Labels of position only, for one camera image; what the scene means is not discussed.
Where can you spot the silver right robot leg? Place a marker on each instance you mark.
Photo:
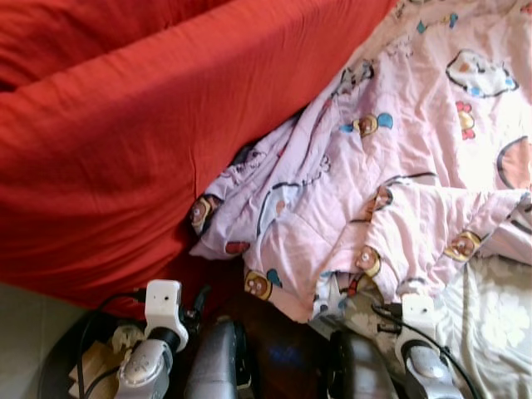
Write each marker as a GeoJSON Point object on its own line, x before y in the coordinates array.
{"type": "Point", "coordinates": [362, 370]}

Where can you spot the silver robot leg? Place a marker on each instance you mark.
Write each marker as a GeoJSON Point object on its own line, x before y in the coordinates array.
{"type": "Point", "coordinates": [218, 362]}
{"type": "Point", "coordinates": [362, 370]}

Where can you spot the silver left robot leg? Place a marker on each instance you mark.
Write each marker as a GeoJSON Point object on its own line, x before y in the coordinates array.
{"type": "Point", "coordinates": [218, 362]}

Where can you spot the crumpled white paper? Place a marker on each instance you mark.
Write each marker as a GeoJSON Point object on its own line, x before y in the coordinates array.
{"type": "Point", "coordinates": [126, 337]}

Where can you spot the bed with beige floral sheet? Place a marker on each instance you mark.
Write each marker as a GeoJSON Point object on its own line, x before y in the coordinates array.
{"type": "Point", "coordinates": [490, 332]}

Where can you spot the brown cardboard piece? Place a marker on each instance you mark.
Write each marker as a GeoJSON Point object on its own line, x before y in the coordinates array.
{"type": "Point", "coordinates": [93, 366]}

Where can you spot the black waste bin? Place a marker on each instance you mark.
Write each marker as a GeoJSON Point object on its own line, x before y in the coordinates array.
{"type": "Point", "coordinates": [58, 366]}

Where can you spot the pink cartoon print blanket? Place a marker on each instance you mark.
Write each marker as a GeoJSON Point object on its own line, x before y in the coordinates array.
{"type": "Point", "coordinates": [399, 166]}

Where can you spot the thick red cushion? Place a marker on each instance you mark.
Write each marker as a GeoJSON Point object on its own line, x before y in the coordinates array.
{"type": "Point", "coordinates": [150, 150]}

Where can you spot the thin red cushion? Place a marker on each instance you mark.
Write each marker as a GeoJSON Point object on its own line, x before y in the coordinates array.
{"type": "Point", "coordinates": [75, 33]}

